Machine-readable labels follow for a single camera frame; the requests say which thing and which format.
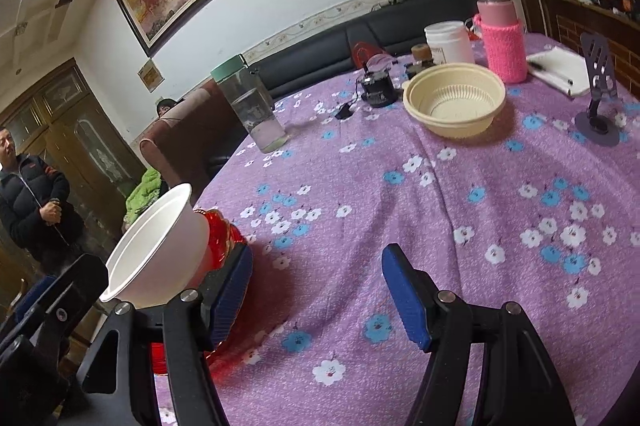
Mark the green cloth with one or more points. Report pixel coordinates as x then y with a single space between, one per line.
142 201

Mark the white notebook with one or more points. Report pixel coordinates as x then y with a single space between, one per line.
562 65

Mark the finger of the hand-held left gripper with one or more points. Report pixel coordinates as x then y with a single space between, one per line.
75 291

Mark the white foam bowl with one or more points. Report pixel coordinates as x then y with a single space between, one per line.
165 236

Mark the beige plastic bowl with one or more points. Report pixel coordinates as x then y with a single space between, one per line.
455 100

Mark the black leather sofa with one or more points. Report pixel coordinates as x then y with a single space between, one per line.
320 50

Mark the dark jar tan spool lid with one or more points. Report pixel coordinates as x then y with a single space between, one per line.
421 63

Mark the red plastic plate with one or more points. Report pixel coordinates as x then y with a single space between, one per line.
225 236

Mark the brown armchair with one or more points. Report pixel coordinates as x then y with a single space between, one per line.
190 140

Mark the red plastic object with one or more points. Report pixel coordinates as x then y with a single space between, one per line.
365 51

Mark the purple floral tablecloth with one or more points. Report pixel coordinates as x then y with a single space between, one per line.
400 186

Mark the black phone stand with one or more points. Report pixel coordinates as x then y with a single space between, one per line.
597 70

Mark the wooden door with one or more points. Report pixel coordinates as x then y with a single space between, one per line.
95 140

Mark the white plastic jar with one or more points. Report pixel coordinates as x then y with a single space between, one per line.
450 43

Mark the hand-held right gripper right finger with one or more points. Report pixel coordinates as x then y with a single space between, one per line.
407 296

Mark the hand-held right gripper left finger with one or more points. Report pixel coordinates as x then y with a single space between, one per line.
230 301

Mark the bottle in pink knitted sleeve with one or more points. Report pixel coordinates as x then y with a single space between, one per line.
502 45

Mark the black jar clear dome lid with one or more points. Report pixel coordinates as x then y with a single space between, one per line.
378 89

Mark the clear bottle green lid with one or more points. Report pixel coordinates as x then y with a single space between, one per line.
252 105

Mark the small yellow wall sign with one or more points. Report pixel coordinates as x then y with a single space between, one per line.
151 75

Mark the black pen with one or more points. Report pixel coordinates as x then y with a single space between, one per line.
550 73

